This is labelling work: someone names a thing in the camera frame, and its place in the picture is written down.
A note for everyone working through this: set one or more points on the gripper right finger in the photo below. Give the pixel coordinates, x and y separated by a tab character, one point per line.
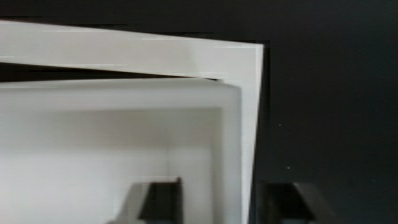
292	204

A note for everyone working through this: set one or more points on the white drawer cabinet frame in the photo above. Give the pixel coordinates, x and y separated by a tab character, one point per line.
101	135

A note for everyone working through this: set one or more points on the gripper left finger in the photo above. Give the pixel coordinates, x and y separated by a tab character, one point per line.
153	204

